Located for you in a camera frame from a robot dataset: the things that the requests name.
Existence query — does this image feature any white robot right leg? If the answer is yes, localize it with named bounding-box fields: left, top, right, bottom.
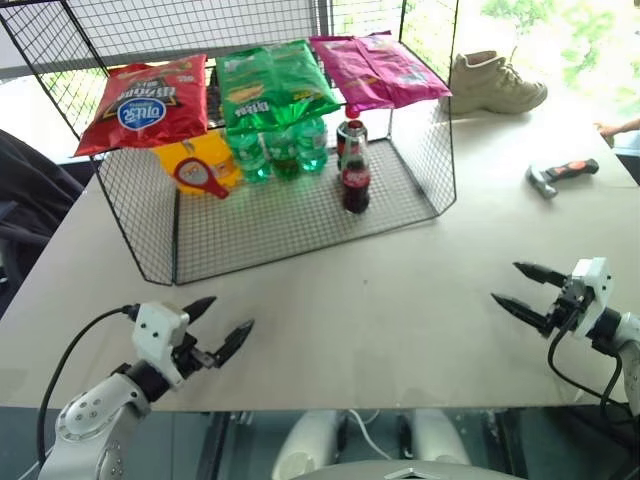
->
left=403, top=408, right=472, bottom=467

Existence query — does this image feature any person's bare hand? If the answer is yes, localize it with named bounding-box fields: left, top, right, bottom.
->
left=593, top=118, right=640, bottom=147

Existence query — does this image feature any beige sneaker shoe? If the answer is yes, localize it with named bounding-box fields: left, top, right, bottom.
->
left=445, top=50, right=549, bottom=117

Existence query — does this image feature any thin white cable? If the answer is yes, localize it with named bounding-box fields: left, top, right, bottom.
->
left=346, top=408, right=397, bottom=459

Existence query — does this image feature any white robot leg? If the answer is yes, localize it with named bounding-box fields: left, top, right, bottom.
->
left=403, top=408, right=472, bottom=467
left=272, top=409, right=349, bottom=480

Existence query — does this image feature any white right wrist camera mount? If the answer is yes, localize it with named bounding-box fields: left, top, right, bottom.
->
left=569, top=257, right=614, bottom=342

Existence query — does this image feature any black wire mesh shelf rack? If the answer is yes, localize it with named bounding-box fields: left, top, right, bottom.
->
left=0, top=0, right=459, bottom=287

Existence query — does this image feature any green chip bag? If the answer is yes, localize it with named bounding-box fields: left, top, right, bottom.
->
left=214, top=38, right=342, bottom=135

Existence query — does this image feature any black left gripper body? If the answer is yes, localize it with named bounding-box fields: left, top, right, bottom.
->
left=171, top=331, right=223, bottom=383

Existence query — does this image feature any green soda plastic bottle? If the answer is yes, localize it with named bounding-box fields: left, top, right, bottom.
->
left=263, top=124, right=304, bottom=181
left=227, top=130, right=274, bottom=184
left=296, top=117, right=329, bottom=174

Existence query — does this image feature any dark office chair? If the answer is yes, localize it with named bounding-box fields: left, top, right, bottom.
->
left=0, top=128, right=86, bottom=322

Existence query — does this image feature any white robot left leg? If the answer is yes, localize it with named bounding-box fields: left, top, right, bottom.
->
left=272, top=409, right=349, bottom=480

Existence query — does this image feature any silver robot torso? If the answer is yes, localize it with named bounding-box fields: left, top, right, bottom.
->
left=298, top=458, right=517, bottom=480

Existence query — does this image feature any magenta chip bag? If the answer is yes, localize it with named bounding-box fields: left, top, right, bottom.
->
left=308, top=30, right=453, bottom=112

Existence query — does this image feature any glass cola bottle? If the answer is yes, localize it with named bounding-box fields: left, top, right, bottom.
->
left=341, top=133, right=372, bottom=216

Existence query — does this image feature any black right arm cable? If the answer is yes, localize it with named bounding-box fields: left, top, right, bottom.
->
left=546, top=327, right=640, bottom=432

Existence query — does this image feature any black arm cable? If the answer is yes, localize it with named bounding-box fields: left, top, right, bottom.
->
left=36, top=304, right=139, bottom=466
left=546, top=327, right=640, bottom=432

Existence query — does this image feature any hammer with black red handle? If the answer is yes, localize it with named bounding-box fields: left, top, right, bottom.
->
left=525, top=158, right=601, bottom=200

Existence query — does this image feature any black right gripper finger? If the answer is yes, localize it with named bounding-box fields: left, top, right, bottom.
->
left=512, top=260, right=569, bottom=290
left=490, top=293, right=552, bottom=338

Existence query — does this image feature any red chip bag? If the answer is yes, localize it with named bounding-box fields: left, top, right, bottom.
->
left=73, top=53, right=209, bottom=158

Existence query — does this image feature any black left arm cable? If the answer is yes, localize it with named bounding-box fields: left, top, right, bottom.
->
left=36, top=304, right=139, bottom=466

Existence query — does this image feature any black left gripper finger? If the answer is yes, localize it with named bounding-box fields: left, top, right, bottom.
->
left=183, top=296, right=218, bottom=328
left=214, top=319, right=256, bottom=369

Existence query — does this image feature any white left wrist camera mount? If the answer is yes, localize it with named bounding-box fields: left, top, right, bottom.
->
left=133, top=301, right=192, bottom=387

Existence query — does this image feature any plastic cola bottle red cap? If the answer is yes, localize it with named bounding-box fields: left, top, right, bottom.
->
left=335, top=105, right=369, bottom=174

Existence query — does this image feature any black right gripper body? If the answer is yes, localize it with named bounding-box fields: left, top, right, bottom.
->
left=544, top=275, right=597, bottom=338

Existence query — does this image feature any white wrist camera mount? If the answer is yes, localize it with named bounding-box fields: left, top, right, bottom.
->
left=133, top=301, right=192, bottom=387
left=569, top=257, right=614, bottom=342

